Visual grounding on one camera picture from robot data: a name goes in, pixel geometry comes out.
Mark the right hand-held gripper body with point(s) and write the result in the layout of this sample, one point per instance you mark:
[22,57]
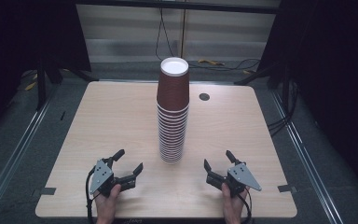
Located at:
[240,177]

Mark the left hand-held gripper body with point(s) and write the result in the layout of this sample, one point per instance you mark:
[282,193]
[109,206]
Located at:
[101,175]

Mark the stack of brown paper cups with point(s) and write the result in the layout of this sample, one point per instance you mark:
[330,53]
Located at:
[172,93]

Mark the person's right hand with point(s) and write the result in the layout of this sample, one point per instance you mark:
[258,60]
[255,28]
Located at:
[232,207]

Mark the person's left hand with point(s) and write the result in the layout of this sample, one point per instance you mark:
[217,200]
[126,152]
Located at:
[107,207]

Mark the grey tape strip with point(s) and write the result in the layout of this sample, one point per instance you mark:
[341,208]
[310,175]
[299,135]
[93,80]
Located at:
[287,188]
[45,191]

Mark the round dark table grommet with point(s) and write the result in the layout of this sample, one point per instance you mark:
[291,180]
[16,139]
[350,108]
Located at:
[204,96]

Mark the black metal stand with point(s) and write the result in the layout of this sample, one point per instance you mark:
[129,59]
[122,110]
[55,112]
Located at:
[258,74]
[41,87]

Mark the long yellow floor tape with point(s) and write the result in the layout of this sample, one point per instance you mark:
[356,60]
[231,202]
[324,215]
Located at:
[210,62]

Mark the yellow floor tape piece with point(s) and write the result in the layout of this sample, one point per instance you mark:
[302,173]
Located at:
[30,86]

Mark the dark curtain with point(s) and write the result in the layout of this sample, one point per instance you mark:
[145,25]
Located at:
[332,62]
[18,37]

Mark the black overhead bar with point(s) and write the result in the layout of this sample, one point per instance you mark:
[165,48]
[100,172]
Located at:
[183,5]

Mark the metal floor rail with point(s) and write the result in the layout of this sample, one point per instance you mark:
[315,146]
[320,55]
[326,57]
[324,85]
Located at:
[15,152]
[304,155]

